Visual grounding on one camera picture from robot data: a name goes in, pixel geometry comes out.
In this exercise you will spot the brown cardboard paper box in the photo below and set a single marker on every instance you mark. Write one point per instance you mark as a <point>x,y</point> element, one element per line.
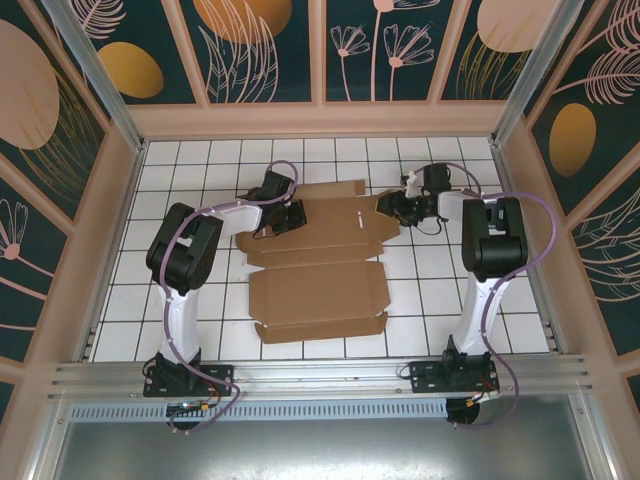
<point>320,280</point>

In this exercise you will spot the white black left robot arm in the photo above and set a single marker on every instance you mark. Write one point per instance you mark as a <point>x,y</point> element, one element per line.
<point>180,320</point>

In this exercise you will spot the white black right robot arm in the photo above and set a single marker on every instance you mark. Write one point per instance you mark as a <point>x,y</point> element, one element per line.
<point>480,315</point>

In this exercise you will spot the grey metal sheet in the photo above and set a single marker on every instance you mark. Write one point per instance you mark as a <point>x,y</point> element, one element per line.
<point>320,450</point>

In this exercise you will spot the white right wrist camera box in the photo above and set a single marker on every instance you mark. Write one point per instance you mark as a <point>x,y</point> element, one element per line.
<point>411,185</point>

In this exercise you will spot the dark floral wall panel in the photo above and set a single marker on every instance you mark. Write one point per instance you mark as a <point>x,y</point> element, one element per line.
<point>30,100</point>
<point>165,50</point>
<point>465,60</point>
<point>610,280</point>
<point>375,75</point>
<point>25,280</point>
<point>610,125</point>
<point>295,60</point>

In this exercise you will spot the aluminium mounting rail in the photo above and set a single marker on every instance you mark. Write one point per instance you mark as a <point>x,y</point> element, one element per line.
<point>320,377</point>

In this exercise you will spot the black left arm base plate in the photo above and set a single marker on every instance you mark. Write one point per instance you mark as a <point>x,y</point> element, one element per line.
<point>217,380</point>

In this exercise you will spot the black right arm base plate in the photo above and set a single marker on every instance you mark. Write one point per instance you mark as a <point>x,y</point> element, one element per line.
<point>425,380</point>

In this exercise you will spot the aluminium frame post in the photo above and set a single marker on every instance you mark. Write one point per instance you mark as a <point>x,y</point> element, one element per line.
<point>102,85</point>
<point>537,75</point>

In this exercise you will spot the aluminium table edge rail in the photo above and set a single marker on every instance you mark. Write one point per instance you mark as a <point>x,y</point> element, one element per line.
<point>551,340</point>
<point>90,340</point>

